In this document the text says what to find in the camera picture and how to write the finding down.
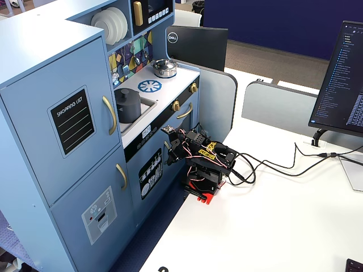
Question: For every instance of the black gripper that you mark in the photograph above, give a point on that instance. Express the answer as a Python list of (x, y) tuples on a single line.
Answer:
[(172, 149)]

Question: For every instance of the dark gray pot lid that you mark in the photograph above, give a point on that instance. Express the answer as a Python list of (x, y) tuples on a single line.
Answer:
[(126, 95)]

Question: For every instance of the black red robot base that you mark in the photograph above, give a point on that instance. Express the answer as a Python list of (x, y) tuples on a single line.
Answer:
[(204, 184)]

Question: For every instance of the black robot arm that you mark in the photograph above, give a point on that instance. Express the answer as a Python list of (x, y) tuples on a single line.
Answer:
[(210, 156)]

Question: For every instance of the glass lid steel rim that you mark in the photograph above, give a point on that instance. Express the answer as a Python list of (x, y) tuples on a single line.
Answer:
[(163, 64)]

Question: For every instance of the blue dishwasher door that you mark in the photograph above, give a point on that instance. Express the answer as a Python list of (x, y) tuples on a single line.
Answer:
[(167, 181)]

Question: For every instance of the black white dishwasher decal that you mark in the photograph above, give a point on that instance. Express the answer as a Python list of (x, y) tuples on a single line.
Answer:
[(150, 175)]

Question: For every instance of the black control panel strip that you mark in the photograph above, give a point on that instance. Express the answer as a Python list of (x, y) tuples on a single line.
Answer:
[(133, 150)]

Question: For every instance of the black table clamp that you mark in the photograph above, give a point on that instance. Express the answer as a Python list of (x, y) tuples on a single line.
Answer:
[(195, 192)]

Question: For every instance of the gold stove knob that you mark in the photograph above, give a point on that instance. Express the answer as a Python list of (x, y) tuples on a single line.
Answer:
[(175, 105), (193, 87)]

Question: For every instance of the grey toy sink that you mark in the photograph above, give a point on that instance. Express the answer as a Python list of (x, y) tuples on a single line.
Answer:
[(147, 109)]

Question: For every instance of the dark gray pot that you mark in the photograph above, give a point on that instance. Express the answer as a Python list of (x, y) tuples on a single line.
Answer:
[(130, 113)]

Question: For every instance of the grey rounded desk divider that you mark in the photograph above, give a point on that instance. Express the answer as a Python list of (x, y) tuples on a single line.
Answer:
[(272, 105), (218, 99)]

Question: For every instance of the steel toy pot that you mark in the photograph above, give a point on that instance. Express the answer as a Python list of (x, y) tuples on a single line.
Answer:
[(166, 74)]

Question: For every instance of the steel toy spatula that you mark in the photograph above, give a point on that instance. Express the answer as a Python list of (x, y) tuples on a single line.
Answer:
[(125, 69)]

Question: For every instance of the steel toy skimmer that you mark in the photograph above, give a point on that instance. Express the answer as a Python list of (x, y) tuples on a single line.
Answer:
[(114, 76)]

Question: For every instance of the steel toy ladle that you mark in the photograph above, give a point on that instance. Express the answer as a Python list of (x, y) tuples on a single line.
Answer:
[(136, 61)]

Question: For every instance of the steel toy spoon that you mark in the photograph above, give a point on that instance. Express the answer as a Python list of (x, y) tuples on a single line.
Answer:
[(145, 54)]

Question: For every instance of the black Dell monitor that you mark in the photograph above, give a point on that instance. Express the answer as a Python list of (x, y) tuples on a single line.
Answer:
[(198, 48)]

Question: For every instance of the blue lower fridge door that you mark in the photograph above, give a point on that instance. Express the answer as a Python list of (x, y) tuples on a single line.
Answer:
[(73, 198)]

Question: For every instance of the blue fridge door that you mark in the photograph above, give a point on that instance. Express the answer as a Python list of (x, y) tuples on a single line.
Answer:
[(73, 198), (28, 127)]

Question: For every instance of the colourful mosaic backsplash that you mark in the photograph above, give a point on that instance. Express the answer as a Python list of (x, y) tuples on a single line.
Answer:
[(140, 45)]

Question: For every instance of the black curved object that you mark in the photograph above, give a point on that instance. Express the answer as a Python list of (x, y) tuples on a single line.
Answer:
[(163, 269)]

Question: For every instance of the black toy microwave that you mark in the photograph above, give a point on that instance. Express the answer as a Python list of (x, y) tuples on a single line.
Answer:
[(158, 25)]

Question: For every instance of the white chair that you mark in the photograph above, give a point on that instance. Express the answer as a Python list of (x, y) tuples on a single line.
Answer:
[(185, 18)]

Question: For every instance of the white toy plate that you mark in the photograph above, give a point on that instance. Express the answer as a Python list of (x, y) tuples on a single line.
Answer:
[(115, 27), (124, 24), (100, 28)]

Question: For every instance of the blue upper fridge door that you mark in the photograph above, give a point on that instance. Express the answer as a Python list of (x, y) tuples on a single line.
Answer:
[(28, 127)]

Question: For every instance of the black bin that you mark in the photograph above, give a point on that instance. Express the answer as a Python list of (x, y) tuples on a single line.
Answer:
[(198, 7)]

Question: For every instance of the dark blue partition panel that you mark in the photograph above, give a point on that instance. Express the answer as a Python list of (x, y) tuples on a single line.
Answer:
[(283, 22)]

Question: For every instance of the monitor showing code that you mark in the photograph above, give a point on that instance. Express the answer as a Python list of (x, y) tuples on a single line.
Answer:
[(340, 85)]

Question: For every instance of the light blue toy kitchen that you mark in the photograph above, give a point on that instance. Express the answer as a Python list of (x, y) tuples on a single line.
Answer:
[(34, 28)]

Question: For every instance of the black keyboard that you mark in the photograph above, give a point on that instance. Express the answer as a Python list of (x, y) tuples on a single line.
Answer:
[(356, 266)]

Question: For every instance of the small wrist camera board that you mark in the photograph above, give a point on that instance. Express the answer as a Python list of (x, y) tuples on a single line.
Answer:
[(167, 129)]

